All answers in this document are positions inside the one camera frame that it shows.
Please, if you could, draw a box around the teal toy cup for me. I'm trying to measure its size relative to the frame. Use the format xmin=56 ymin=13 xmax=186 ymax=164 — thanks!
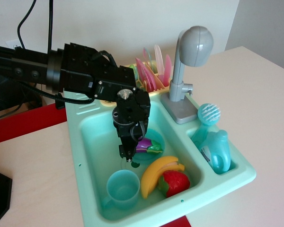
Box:
xmin=102 ymin=169 xmax=140 ymax=210

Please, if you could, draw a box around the red toy strawberry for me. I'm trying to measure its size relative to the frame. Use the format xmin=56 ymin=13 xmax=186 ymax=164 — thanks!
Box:
xmin=158 ymin=170 xmax=190 ymax=198

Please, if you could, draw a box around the green toy vegetable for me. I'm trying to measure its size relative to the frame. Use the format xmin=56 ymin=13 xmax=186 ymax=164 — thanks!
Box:
xmin=129 ymin=64 xmax=139 ymax=81

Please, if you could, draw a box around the teal dish brush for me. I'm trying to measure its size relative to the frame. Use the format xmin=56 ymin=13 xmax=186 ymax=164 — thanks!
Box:
xmin=191 ymin=103 xmax=221 ymax=147

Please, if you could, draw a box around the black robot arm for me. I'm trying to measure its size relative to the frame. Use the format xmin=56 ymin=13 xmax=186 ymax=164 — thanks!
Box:
xmin=0 ymin=44 xmax=151 ymax=162

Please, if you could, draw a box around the black bag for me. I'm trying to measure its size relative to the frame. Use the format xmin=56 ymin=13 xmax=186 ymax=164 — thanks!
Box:
xmin=0 ymin=76 xmax=42 ymax=111

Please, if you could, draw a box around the white wall outlet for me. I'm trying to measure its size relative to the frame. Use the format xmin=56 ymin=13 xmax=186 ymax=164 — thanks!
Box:
xmin=6 ymin=39 xmax=22 ymax=49

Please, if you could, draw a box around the purple toy eggplant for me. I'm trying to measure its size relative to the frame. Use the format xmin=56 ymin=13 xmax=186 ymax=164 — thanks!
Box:
xmin=136 ymin=138 xmax=163 ymax=154

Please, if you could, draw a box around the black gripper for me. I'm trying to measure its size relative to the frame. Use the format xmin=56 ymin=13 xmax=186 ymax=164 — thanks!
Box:
xmin=113 ymin=120 xmax=148 ymax=162

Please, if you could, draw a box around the mint green toy sink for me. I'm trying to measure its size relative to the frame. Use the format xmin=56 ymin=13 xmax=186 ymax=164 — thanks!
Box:
xmin=66 ymin=95 xmax=256 ymax=227

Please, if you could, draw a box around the teal toy detergent bottle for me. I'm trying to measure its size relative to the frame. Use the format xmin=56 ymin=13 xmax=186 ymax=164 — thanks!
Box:
xmin=199 ymin=130 xmax=231 ymax=175

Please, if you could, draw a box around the yellow toy banana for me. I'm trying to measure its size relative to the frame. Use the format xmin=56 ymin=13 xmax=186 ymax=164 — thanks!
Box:
xmin=140 ymin=156 xmax=185 ymax=199

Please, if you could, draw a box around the grey toy faucet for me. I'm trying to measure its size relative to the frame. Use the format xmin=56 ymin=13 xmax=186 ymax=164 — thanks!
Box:
xmin=160 ymin=26 xmax=213 ymax=124

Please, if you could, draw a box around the teal toy plate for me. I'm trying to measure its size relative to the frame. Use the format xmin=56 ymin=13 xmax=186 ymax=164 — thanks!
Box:
xmin=133 ymin=129 xmax=165 ymax=165

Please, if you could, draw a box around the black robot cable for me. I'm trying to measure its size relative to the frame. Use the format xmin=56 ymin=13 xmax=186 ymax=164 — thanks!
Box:
xmin=46 ymin=0 xmax=65 ymax=110

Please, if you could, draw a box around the black power cable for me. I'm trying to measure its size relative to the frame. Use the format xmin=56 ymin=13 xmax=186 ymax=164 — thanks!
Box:
xmin=13 ymin=0 xmax=37 ymax=52

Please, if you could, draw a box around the yellow dish rack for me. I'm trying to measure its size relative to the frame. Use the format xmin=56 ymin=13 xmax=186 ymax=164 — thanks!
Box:
xmin=100 ymin=61 xmax=172 ymax=107

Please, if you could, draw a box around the pink toy plate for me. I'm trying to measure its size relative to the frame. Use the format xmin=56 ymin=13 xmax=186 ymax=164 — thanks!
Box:
xmin=135 ymin=58 xmax=157 ymax=92

